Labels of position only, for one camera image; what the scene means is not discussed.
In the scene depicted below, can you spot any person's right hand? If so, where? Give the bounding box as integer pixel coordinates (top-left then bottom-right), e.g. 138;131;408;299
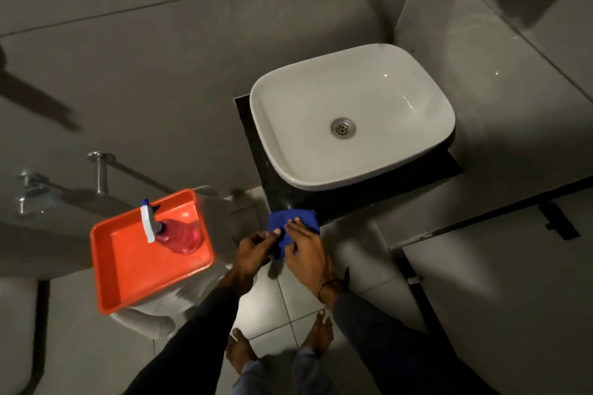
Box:
283;217;349;311

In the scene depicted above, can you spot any person's left hand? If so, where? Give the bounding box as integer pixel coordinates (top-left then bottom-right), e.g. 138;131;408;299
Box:
225;227;283;299

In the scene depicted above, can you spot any blue cloth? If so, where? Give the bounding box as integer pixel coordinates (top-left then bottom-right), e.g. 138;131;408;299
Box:
267;209;322;261

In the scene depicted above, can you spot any pink spray bottle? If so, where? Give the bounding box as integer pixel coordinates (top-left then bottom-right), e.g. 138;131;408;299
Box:
140;198;205;256

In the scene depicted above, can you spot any person's left forearm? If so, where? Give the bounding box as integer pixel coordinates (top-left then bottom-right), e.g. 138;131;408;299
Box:
122;285;240;395

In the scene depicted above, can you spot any person's right forearm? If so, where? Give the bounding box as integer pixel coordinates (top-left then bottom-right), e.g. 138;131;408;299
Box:
331;291;500;395

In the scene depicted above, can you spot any black sink countertop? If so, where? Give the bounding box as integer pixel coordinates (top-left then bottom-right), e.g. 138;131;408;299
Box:
233;94;465;225

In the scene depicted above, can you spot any person's right leg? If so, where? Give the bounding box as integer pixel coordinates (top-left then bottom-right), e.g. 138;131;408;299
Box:
290;309;340;395

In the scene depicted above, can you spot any person's leg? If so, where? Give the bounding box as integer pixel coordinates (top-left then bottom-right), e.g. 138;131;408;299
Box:
225;327;284;395
290;309;340;395

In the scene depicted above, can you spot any person's left leg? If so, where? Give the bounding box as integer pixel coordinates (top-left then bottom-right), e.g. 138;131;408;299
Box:
225;327;284;395

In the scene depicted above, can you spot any chrome sink drain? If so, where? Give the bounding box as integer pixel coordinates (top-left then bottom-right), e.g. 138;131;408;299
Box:
330;117;358;141

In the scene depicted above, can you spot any white wash basin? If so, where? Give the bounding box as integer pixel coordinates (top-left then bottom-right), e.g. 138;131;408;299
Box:
250;43;456;193

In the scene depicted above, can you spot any white plastic stool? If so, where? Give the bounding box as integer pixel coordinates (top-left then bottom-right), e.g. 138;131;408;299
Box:
109;185;261;341

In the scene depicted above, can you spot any orange plastic tray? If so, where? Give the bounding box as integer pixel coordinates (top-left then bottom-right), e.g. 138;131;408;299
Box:
90;188;216;316

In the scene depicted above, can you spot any black door latch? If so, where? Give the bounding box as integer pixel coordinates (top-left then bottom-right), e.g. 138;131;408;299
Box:
539;201;581;242

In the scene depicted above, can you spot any dark wrist bracelet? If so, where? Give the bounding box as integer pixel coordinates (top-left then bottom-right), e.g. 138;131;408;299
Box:
316;278;349;304

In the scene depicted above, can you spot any chrome wall sprayer holder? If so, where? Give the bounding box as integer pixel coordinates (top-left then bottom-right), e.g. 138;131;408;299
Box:
15;171;62;217

